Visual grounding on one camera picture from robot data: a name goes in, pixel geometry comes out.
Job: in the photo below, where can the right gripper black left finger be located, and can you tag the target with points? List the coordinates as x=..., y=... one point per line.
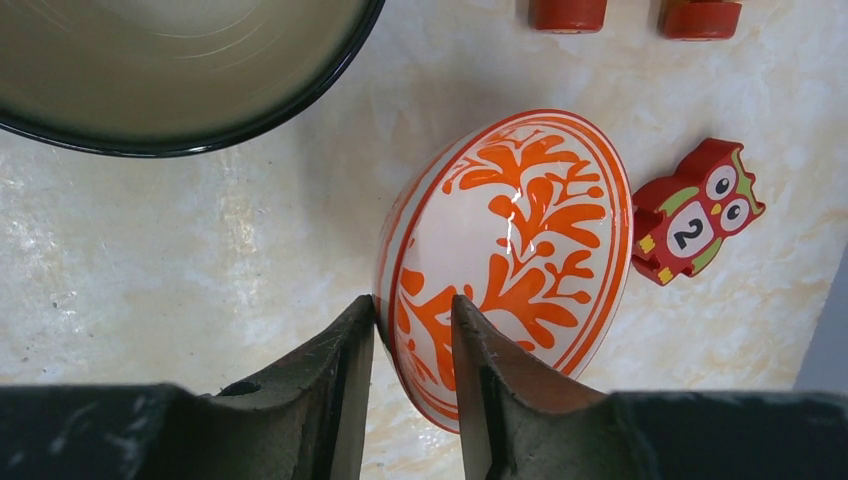
x=301, y=417

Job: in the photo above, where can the dark bowl cream inside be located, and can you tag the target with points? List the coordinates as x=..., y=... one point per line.
x=158, y=79

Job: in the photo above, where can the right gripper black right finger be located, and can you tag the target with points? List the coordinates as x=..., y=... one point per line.
x=521, y=419

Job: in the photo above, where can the white orange patterned bowl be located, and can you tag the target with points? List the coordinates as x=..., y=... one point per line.
x=529, y=218

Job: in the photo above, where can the red owl number toy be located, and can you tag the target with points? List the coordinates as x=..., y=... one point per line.
x=682, y=220

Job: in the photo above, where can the toy brick car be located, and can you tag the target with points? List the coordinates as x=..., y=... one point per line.
x=681, y=21

